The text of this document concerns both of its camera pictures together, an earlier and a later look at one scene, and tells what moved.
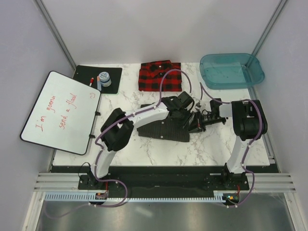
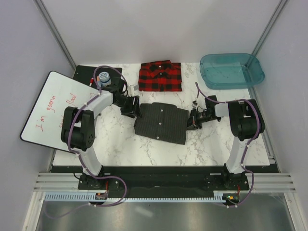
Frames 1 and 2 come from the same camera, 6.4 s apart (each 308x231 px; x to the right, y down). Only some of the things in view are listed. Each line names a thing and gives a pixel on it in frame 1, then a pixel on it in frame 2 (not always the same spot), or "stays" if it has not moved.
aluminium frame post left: [55, 33] stays
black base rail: [165, 182] stays
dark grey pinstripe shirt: [166, 129] stays
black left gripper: [184, 122] → [133, 110]
